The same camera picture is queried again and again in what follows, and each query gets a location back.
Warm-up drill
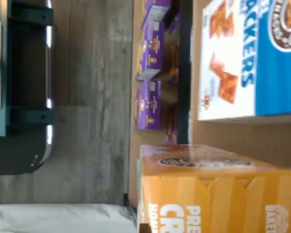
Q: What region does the teal aluminium mounting frame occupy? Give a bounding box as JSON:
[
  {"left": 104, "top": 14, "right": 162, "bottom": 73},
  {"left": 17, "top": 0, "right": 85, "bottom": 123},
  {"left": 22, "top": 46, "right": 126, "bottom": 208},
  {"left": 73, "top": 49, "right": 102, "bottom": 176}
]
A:
[{"left": 0, "top": 0, "right": 54, "bottom": 136}]

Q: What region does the white cloth curtain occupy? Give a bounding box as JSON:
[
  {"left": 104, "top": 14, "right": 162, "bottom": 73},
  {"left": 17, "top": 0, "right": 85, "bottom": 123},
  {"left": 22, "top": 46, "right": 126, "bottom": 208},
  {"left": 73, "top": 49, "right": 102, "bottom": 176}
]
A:
[{"left": 0, "top": 203, "right": 139, "bottom": 233}]

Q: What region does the blue pretzel crackers box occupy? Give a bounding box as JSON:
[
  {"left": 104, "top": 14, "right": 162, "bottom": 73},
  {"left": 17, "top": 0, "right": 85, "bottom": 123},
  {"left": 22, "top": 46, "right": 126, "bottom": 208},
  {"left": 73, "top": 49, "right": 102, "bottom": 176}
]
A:
[{"left": 197, "top": 0, "right": 291, "bottom": 121}]

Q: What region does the yellow pretzel crackers box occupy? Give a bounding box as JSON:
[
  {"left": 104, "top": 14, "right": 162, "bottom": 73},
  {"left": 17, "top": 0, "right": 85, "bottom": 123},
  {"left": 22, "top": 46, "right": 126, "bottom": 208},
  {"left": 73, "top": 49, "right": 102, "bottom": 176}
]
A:
[{"left": 136, "top": 144, "right": 291, "bottom": 233}]

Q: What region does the dark grey cart top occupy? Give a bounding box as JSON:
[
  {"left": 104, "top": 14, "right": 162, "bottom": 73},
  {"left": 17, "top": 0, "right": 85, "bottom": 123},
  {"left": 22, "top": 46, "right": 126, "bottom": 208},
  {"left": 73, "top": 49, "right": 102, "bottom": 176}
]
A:
[{"left": 0, "top": 0, "right": 55, "bottom": 175}]

